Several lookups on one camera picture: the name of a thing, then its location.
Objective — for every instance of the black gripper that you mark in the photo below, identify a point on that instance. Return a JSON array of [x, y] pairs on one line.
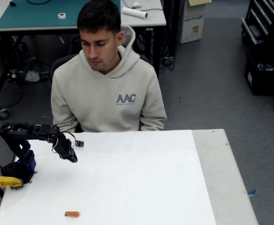
[[69, 155]]

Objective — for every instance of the small orange snack piece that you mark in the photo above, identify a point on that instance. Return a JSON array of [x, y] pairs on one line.
[[72, 213]]

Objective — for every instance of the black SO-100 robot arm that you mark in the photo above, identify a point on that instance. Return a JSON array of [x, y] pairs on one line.
[[17, 134]]

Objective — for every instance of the large white paper sheet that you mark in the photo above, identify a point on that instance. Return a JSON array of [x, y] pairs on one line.
[[127, 178]]

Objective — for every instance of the man in beige hoodie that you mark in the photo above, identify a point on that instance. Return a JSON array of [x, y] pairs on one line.
[[104, 103]]

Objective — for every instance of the yellow bar clamp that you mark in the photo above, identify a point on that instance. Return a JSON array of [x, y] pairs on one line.
[[5, 181]]

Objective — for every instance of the black caster wheel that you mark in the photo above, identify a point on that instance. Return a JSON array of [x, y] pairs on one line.
[[2, 114], [168, 61]]

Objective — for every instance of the white tape roll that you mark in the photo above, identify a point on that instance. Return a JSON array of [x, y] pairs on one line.
[[62, 15]]

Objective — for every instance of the green cutting mat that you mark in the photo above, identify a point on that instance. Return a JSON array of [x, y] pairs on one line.
[[22, 14]]

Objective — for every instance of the grey workbench with black legs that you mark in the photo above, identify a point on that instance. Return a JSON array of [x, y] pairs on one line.
[[141, 22]]

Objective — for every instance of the rolled white paper tube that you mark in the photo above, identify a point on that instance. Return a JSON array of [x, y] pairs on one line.
[[134, 12]]

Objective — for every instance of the crumpled white paper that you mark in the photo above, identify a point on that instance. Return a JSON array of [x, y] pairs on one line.
[[136, 4]]

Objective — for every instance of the white cardboard box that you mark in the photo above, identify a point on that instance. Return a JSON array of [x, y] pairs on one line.
[[191, 25]]

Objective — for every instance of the blue tape scrap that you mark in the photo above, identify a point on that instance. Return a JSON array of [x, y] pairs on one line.
[[252, 192]]

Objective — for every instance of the manila folder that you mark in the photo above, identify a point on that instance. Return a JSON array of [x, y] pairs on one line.
[[198, 2]]

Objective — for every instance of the black storage bin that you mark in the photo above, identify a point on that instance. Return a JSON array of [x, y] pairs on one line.
[[261, 82]]

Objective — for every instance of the black tool cabinet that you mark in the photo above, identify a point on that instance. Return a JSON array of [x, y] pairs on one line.
[[261, 21]]

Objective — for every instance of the small camera board module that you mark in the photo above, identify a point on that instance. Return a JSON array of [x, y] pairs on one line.
[[79, 144]]

